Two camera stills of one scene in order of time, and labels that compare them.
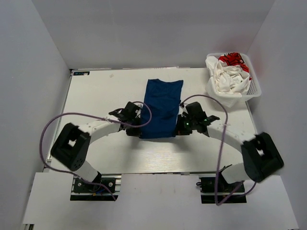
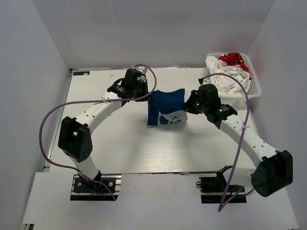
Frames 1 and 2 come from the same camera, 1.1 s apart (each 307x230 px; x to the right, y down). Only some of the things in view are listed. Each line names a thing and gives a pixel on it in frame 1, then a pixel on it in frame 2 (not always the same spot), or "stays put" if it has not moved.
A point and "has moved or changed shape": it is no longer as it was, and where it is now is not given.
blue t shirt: (163, 98) has moved or changed shape
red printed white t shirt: (233, 58) stays put
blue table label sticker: (81, 73) stays put
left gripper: (136, 132) to (143, 83)
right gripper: (180, 130) to (189, 105)
